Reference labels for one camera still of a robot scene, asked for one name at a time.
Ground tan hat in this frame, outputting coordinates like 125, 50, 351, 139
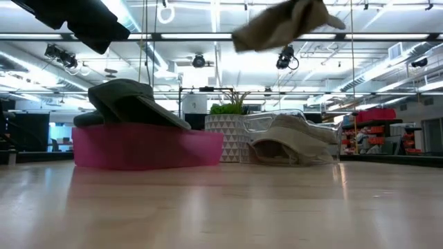
273, 113, 339, 145
231, 0, 347, 53
248, 136, 335, 166

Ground white patterned plant pot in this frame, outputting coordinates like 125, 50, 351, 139
204, 113, 251, 163

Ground green succulent plant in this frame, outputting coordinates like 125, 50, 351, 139
209, 89, 252, 116

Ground clear plastic bin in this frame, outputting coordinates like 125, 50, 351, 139
242, 109, 343, 165

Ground black ceiling spotlight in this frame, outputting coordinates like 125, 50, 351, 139
192, 53, 207, 69

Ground red plastic bin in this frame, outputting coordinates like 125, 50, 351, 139
71, 122, 225, 172

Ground black overhead beam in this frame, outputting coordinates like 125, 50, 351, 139
0, 32, 443, 43

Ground shelf with red bins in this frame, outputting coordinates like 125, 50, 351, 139
341, 107, 423, 156

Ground black ceiling light cluster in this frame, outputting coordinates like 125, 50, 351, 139
44, 44, 79, 69

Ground black cabinet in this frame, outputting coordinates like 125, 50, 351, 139
0, 100, 51, 154

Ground black overhead camera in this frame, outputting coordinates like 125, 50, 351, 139
275, 44, 300, 71

